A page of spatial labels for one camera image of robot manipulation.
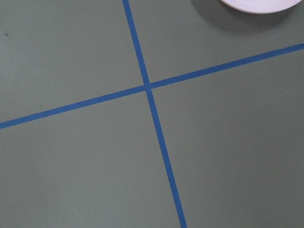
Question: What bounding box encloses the pink plate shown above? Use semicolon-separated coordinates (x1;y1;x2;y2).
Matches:
221;0;301;14

